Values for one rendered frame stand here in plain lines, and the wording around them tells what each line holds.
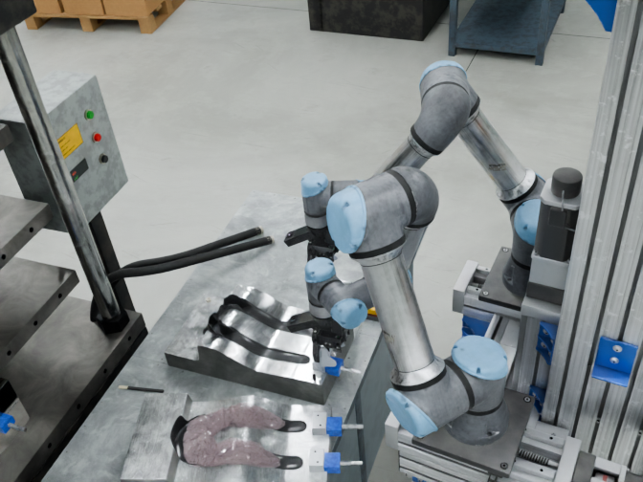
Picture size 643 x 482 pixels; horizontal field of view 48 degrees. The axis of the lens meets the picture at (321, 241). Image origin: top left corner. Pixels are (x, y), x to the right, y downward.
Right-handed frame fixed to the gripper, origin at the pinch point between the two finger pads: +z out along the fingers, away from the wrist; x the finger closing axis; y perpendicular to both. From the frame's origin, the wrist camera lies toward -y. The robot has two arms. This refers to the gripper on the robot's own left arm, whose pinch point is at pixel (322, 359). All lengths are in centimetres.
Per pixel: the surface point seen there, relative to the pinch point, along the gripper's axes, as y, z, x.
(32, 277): -90, -13, -5
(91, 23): -350, 82, 356
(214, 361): -30.7, 3.2, -6.9
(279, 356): -13.5, 3.3, 0.1
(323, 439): 7.4, 5.8, -20.6
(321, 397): 1.5, 7.7, -6.9
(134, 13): -308, 73, 361
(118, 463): -44, 11, -40
